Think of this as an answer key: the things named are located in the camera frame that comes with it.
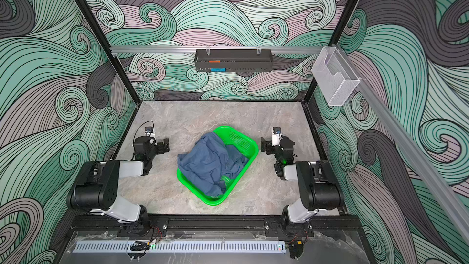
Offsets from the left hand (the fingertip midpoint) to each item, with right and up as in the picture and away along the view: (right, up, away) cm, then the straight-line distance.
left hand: (158, 138), depth 95 cm
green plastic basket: (+39, +1, +2) cm, 39 cm away
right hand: (+62, +1, -1) cm, 62 cm away
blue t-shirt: (+29, -10, -10) cm, 32 cm away
